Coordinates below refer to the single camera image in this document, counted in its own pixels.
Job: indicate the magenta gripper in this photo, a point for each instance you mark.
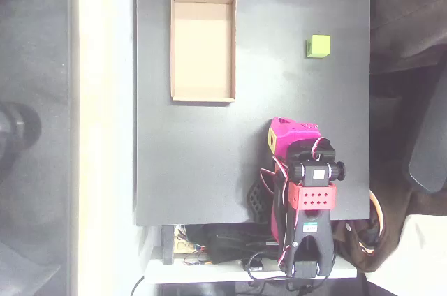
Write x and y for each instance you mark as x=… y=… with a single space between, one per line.
x=283 y=134

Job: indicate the green cube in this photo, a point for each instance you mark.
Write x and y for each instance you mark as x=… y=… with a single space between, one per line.
x=319 y=45

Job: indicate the black perforated arm base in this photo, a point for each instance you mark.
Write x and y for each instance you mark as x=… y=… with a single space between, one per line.
x=256 y=201

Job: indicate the cardboard box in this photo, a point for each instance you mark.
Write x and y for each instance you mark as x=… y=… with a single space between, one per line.
x=202 y=48

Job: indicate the beige wooden piece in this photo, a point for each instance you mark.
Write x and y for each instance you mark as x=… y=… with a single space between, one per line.
x=181 y=246

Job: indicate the small circuit board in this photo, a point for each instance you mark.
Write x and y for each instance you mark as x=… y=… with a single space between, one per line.
x=195 y=262

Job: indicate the white shelf board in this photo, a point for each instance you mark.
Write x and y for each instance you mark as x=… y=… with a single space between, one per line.
x=209 y=272

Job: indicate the brown leather bag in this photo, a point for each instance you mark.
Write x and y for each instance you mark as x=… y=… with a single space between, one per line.
x=394 y=236

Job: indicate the black office chair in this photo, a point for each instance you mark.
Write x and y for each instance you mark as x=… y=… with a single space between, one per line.
x=429 y=142

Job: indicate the brown jacket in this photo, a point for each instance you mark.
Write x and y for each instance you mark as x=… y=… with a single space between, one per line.
x=408 y=13

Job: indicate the white cloth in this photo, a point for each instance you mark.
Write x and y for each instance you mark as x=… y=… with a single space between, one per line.
x=419 y=261

